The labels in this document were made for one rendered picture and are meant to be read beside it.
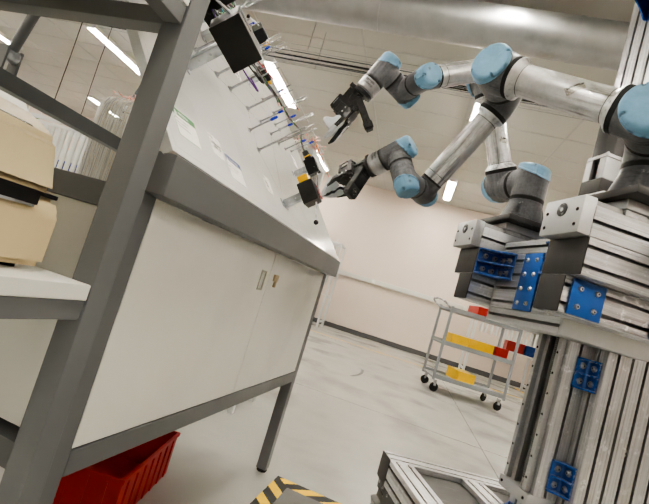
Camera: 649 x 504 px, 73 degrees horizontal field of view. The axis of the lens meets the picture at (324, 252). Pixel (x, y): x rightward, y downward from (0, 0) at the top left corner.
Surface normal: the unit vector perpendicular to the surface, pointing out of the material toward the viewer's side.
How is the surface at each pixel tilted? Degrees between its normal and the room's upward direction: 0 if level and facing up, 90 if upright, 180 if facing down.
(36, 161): 72
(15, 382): 90
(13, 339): 90
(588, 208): 90
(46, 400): 90
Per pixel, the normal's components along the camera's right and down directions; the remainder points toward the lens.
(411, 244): -0.18, -0.14
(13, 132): 0.98, -0.04
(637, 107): -0.52, -0.18
